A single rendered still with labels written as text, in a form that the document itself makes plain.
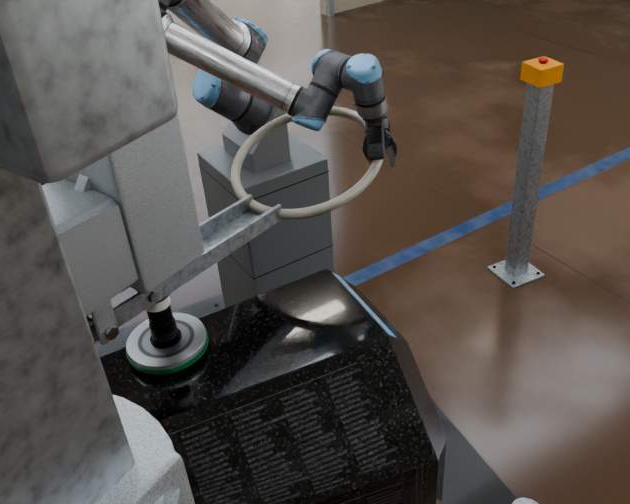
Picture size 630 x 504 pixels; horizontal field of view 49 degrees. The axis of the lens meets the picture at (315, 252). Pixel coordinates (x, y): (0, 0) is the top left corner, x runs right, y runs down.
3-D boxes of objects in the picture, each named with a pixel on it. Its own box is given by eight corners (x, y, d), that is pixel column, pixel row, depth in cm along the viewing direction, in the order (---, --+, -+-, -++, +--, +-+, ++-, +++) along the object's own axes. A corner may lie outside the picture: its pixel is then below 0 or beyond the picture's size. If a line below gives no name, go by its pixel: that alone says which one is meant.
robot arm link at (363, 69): (359, 47, 193) (386, 56, 187) (366, 84, 202) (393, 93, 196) (336, 65, 190) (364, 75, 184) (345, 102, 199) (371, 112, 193)
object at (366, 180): (330, 240, 192) (328, 233, 189) (202, 196, 216) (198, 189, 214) (414, 128, 213) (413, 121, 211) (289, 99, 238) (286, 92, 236)
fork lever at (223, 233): (103, 350, 153) (98, 333, 151) (49, 320, 163) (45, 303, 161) (292, 222, 200) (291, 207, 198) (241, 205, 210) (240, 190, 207)
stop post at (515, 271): (545, 276, 341) (579, 63, 278) (512, 289, 335) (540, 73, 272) (518, 256, 356) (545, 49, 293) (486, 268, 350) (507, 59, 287)
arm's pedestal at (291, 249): (210, 306, 339) (180, 151, 289) (297, 269, 359) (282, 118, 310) (260, 365, 303) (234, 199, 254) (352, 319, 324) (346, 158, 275)
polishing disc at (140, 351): (112, 342, 187) (111, 338, 186) (179, 305, 198) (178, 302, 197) (153, 382, 173) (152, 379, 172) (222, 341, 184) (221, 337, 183)
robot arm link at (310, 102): (104, 25, 194) (318, 133, 195) (123, -16, 193) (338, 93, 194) (117, 34, 206) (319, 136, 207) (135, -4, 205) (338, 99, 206)
